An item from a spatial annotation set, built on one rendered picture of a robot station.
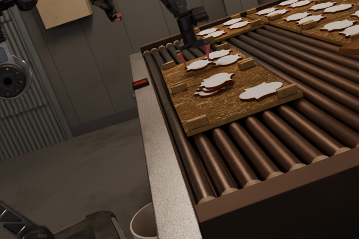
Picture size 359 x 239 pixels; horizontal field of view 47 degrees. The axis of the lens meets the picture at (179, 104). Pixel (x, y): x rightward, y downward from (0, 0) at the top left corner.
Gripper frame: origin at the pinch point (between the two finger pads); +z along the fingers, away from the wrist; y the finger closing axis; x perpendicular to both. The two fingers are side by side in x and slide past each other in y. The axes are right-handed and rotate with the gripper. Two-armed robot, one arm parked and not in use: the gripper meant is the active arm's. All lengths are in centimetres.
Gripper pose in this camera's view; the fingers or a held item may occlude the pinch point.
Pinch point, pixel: (196, 62)
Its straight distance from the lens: 175.7
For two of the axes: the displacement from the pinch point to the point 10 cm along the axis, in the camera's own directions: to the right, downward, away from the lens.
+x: 1.0, 2.9, -9.5
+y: -9.5, 3.2, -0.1
